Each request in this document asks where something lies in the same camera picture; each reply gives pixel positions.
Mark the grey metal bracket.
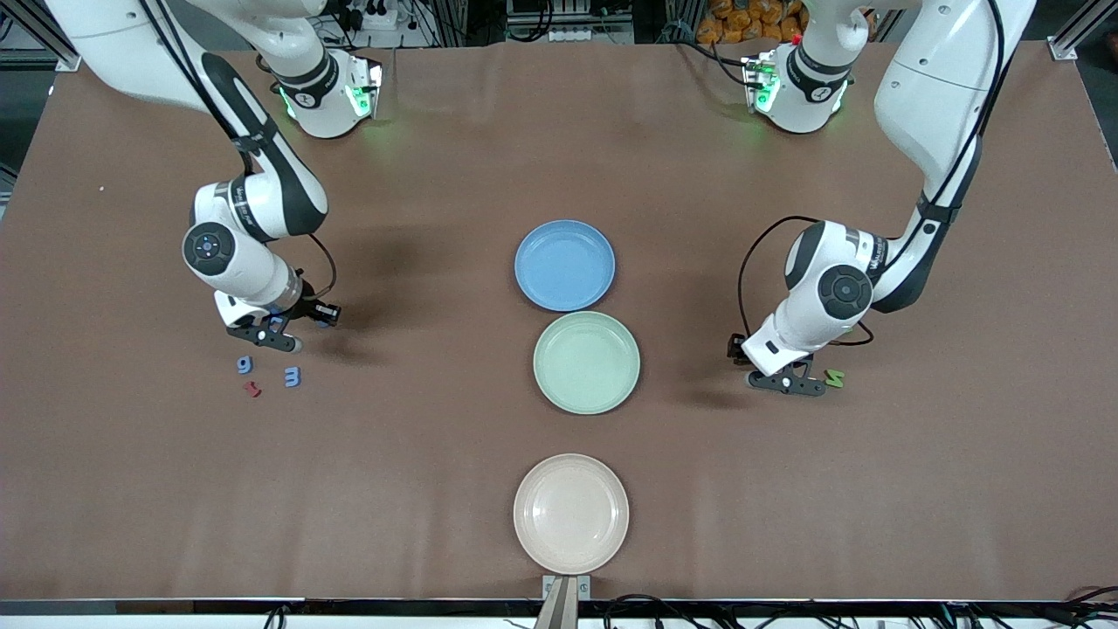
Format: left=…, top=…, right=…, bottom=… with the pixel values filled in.
left=535, top=574, right=592, bottom=629

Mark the green plate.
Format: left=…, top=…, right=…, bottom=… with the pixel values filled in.
left=533, top=311, right=641, bottom=416

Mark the blue plate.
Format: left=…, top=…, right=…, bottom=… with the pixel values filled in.
left=514, top=219, right=617, bottom=313

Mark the brown table cover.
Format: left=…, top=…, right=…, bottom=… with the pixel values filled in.
left=0, top=39, right=1118, bottom=604

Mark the pink plate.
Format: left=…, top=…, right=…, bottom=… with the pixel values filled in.
left=513, top=453, right=630, bottom=576

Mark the aluminium frame post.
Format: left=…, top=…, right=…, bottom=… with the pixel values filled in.
left=0, top=0, right=84, bottom=73
left=1048, top=0, right=1118, bottom=62

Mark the pile of orange objects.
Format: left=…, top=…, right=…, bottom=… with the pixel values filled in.
left=696, top=0, right=809, bottom=46

